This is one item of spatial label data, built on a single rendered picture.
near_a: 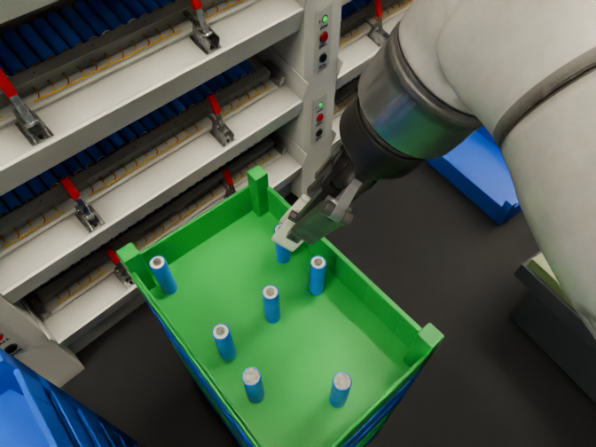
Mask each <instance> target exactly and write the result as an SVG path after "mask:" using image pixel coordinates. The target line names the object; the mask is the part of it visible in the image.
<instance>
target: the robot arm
mask: <svg viewBox="0 0 596 447"><path fill-rule="evenodd" d="M481 126H484V127H485V128H486V130H487V131H489V133H490V134H491V136H492V137H493V139H494V141H495V142H496V144H497V146H498V148H499V150H500V152H501V153H502V155H503V158H504V160H505V162H506V165H507V167H508V169H509V172H510V175H511V178H512V180H513V183H514V189H515V192H516V196H517V200H518V202H519V204H520V207H521V210H522V212H523V214H524V216H525V218H526V221H527V223H528V225H529V228H530V230H531V232H532V234H533V236H534V238H535V240H536V242H537V244H538V246H539V248H540V250H541V252H542V254H543V256H544V258H545V259H546V261H547V263H548V265H549V266H550V268H551V270H552V272H553V274H554V276H555V277H556V279H557V280H558V282H559V284H560V285H561V288H562V289H563V291H564V293H565V294H566V296H567V297H568V298H569V300H570V302H571V304H572V305H573V307H574V308H575V310H576V312H577V314H578V315H579V317H580V318H581V319H582V320H583V322H584V324H585V325H586V327H587V328H588V330H589V331H590V333H591V334H592V336H593V337H594V339H595V340H596V0H412V3H411V5H410V7H409V9H408V10H407V12H406V14H405V15H404V16H403V18H402V19H401V20H400V21H398V22H397V24H396V25H395V26H394V28H393V29H392V31H391V32H390V34H389V37H388V39H387V40H386V42H385V43H384V44H383V45H382V46H381V47H380V49H379V50H378V52H377V53H376V54H375V56H374V57H373V58H372V60H371V61H370V63H369V64H368V65H367V67H366V68H365V70H364V71H363V73H362V74H361V76H360V79H359V82H358V93H357V94H356V96H355V97H354V98H353V99H352V101H351V102H350V103H349V105H348V106H347V107H346V109H345V110H344V111H343V113H342V115H341V119H340V124H339V131H340V137H341V142H340V143H339V144H338V145H337V146H336V148H335V149H334V150H333V152H332V153H331V154H330V156H329V157H328V158H327V159H326V161H325V162H324V164H323V165H322V166H321V167H320V169H319V170H318V171H316V173H315V176H314V178H315V179H316V180H315V181H314V182H313V183H312V184H311V185H309V187H308V188H307V192H306V193H307V194H308V195H306V194H303V195H302V196H301V197H300V198H299V199H298V200H297V201H296V202H295V204H293V206H292V207H290V208H289V210H288V211H287V212H286V213H285V214H284V215H283V216H282V218H281V219H280V220H279V223H280V224H282V225H281V227H280V228H279V229H278V230H277V231H276V232H275V233H274V235H273V236H272V238H271V240H272V241H274V242H276V243H277V244H279V245H281V246H282V247H284V248H286V249H288V250H290V251H292V252H293V251H295V249H296V248H298V246H300V245H301V243H303V241H305V242H307V243H309V244H310V245H312V244H314V243H315V242H317V241H318V240H320V239H322V238H323V237H324V236H326V235H327V234H329V233H330V232H332V231H334V230H335V229H337V228H338V227H340V226H348V225H349V224H350V223H351V222H352V220H353V214H352V213H351V211H352V208H350V207H349V204H350V203H352V202H353V201H354V200H355V199H356V198H357V197H358V196H359V195H361V194H363V193H364V192H365V191H368V190H370V189H371V188H372V187H373V186H374V185H375V184H376V182H377V181H378V179H398V178H401V177H404V176H407V175H408V174H410V173H411V172H412V171H413V170H415V169H416V168H417V167H418V166H419V165H420V164H421V163H422V162H423V161H425V160H428V159H436V158H439V157H442V156H444V155H446V154H447V153H449V152H450V151H451V150H453V149H454V148H455V147H456V146H458V145H459V144H460V143H462V142H463V141H464V140H465V139H467V138H468V137H469V136H471V135H472V134H473V133H474V132H476V131H477V130H478V129H479V128H481Z"/></svg>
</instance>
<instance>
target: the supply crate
mask: <svg viewBox="0 0 596 447"><path fill-rule="evenodd" d="M247 181H248V185H247V186H246V187H244V188H243V189H241V190H239V191H238V192H235V193H234V194H233V195H232V196H230V197H228V198H227V199H225V200H223V201H221V202H220V203H218V204H217V205H215V206H213V207H212V208H211V209H209V210H207V211H206V212H204V213H202V214H201V215H199V216H197V217H195V218H194V219H192V220H191V221H190V222H188V223H186V224H185V225H183V226H181V227H180V228H178V229H176V230H175V231H173V232H171V233H170V234H169V235H167V236H166V237H164V238H162V239H160V240H159V241H157V242H155V243H154V244H152V245H151V246H149V247H148V248H146V249H144V250H143V251H141V252H139V251H138V250H137V248H136V247H135V246H134V244H133V243H131V242H130V243H129V244H128V245H126V246H124V247H122V248H121V249H119V250H117V251H116V253H117V255H118V256H119V257H120V259H121V261H122V263H123V265H124V266H125V268H126V270H127V271H128V273H129V274H130V276H131V277H132V279H133V281H134V282H135V284H136V286H137V287H138V289H139V290H140V292H141V293H142V294H143V296H144V297H145V298H146V300H147V301H148V302H149V303H150V305H151V306H152V308H153V310H154V312H155V313H157V315H158V316H159V317H160V319H161V320H162V322H163V323H164V325H165V326H166V327H167V328H168V329H169V331H170V332H171V334H172V335H173V336H174V338H175V339H176V342H177V343H178V344H179V345H180V346H181V348H182V349H183V350H184V352H185V353H186V355H187V356H188V357H189V358H190V359H191V361H192V362H193V364H194V365H195V367H196V368H197V369H198V371H199V372H200V375H201V376H202V378H204V379H205V381H206V382H207V383H208V385H209V386H210V387H211V388H212V390H213V391H214V392H215V394H216V395H217V397H218V398H219V400H220V401H221V402H222V404H223V405H224V407H225V408H226V410H227V412H228V413H229V414H230V415H231V416H232V417H233V419H234V420H235V421H236V423H237V424H238V425H239V427H240V428H241V430H242V431H243V433H244V434H245V435H246V437H247V438H248V440H249V441H250V443H251V444H253V446H254V447H342V446H343V445H344V444H345V443H346V442H347V441H348V440H349V439H350V438H351V437H352V436H353V435H354V434H355V433H356V432H357V431H358V430H359V429H360V428H361V427H362V426H363V425H364V424H365V423H366V422H367V421H368V420H369V419H370V418H371V417H372V416H373V415H374V414H375V413H376V412H377V411H378V410H379V409H380V408H381V407H382V406H383V405H384V404H385V403H386V402H387V401H388V400H390V399H391V398H392V397H393V396H394V395H395V394H396V393H397V392H398V391H399V390H400V389H401V388H402V387H403V386H404V385H405V384H406V383H407V382H408V381H409V380H410V379H411V378H412V377H413V376H414V375H415V374H416V373H417V372H418V371H419V370H420V369H421V368H422V367H423V366H424V365H425V364H426V363H427V361H428V360H429V359H430V358H431V357H432V355H433V354H434V352H435V350H436V349H437V347H438V346H439V344H440V343H441V341H442V340H443V338H444V335H443V334H442V333H441V332H440V331H439V330H437V329H436V328H435V327H434V326H433V325H432V324H431V323H428V324H427V325H425V326H424V327H423V328H421V327H420V326H419V325H418V324H417V323H416V322H415V321H414V320H413V319H411V318H410V317H409V316H408V315H407V314H406V313H405V312H404V311H403V310H402V309H401V308H400V307H399V306H397V305H396V304H395V303H394V302H393V301H392V300H391V299H390V298H389V297H388V296H387V295H386V294H384V293H383V292H382V291H381V290H380V289H379V288H378V287H377V286H376V285H375V284H374V283H373V282H372V281H371V280H370V279H369V278H368V277H366V275H365V274H364V273H363V272H362V271H361V270H360V269H358V267H356V266H355V265H354V264H353V263H352V262H351V261H350V260H349V259H348V258H347V257H346V256H345V255H343V254H342V253H341V252H340V251H339V250H338V249H337V248H336V247H335V246H334V245H333V244H332V243H331V242H330V241H328V240H327V239H326V238H325V237H323V238H322V239H320V240H318V241H317V242H315V243H314V244H312V245H310V244H309V243H307V242H305V241H303V243H301V245H300V246H298V248H296V249H295V251H293V252H292V251H290V260H289V262H288V263H279V262H278V261H277V258H276V248H275V242H274V241H272V240H271V238H272V236H273V235H274V228H275V226H276V225H278V224H279V220H280V219H281V218H282V216H283V215H284V214H285V213H286V212H287V211H288V210H289V208H290V207H292V206H291V205H290V204H289V203H287V202H286V201H285V200H284V199H283V198H282V197H281V196H280V195H279V194H278V193H277V192H276V191H275V190H273V189H272V188H271V187H270V186H269V180H268V173H267V172H266V171H265V170H264V169H263V168H261V167H260V166H259V165H257V166H256V167H254V168H252V169H250V170H249V171H248V172H247ZM157 255H160V256H163V257H164V258H165V260H166V262H167V264H168V266H169V269H170V271H171V273H172V275H173V277H174V280H175V281H176V284H177V290H176V292H175V293H173V294H170V295H168V294H164V293H163V291H162V290H161V287H160V285H159V283H158V281H157V279H156V277H155V276H154V274H153V271H152V269H151V268H150V265H149V262H150V260H151V259H152V258H153V257H155V256H157ZM317 255H319V256H322V257H324V258H325V260H326V268H325V285H324V291H323V293H322V294H318V295H314V294H312V293H311V292H310V290H309V285H310V260H311V258H312V257H314V256H317ZM267 285H274V286H276V287H277V288H278V292H279V305H280V320H279V321H278V322H277V323H274V324H272V323H269V322H268V321H267V320H266V318H265V314H264V307H263V295H262V290H263V288H264V287H265V286H267ZM221 323H222V324H226V325H227V326H229V328H230V331H231V337H232V339H233V342H234V346H235V349H236V352H237V353H236V356H235V358H233V359H232V360H230V361H225V360H223V359H222V358H221V356H220V354H219V351H218V349H217V346H216V343H215V341H214V338H213V336H212V329H213V328H214V326H215V325H217V324H221ZM249 367H254V368H257V369H258V370H259V371H260V373H261V376H262V381H263V389H264V399H263V400H262V401H261V402H260V403H258V404H254V403H252V402H250V401H249V399H248V397H247V392H246V390H245V387H244V384H243V381H242V373H243V372H244V371H245V370H246V369H247V368H249ZM338 372H345V373H347V374H348V375H349V376H350V378H351V380H352V384H351V387H350V390H349V394H348V398H347V401H346V403H345V404H344V405H343V406H342V407H341V408H336V407H333V406H332V405H331V404H330V402H329V396H330V391H331V386H332V382H333V377H334V375H335V374H336V373H338Z"/></svg>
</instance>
